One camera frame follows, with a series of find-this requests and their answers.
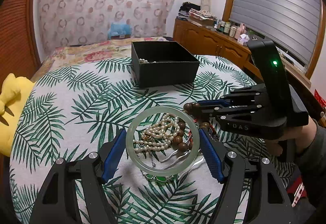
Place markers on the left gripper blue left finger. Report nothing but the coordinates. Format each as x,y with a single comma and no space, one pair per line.
57,200

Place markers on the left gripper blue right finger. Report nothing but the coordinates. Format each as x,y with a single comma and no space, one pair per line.
268,200

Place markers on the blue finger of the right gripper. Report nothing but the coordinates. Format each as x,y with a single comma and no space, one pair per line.
255,125
243,97

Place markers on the pale green jade bangle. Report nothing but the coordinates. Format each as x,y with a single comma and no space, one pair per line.
162,141

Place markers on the right hand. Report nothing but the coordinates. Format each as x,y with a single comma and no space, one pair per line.
302,136

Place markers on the cosmetic bottles on cabinet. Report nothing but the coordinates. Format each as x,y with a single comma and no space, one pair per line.
238,33

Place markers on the wooden sideboard cabinet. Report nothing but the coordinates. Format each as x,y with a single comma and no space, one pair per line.
202,41

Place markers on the grey window roller blind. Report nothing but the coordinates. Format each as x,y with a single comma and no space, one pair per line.
292,24

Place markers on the palm leaf print cloth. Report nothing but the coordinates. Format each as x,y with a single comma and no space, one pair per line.
74,110

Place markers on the black square storage box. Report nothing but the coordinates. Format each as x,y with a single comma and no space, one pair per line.
165,63

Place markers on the stack of folded clothes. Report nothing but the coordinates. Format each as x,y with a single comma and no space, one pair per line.
194,14

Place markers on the yellow plush toy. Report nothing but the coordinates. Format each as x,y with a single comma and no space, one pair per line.
14,95

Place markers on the floral bedspread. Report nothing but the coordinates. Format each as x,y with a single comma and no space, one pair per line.
67,56

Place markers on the wooden slatted wardrobe door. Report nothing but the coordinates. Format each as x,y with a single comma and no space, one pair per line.
19,53

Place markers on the blue plush toy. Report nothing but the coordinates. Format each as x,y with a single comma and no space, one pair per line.
119,31

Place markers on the pink circle patterned curtain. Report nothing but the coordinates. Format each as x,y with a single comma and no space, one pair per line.
107,2

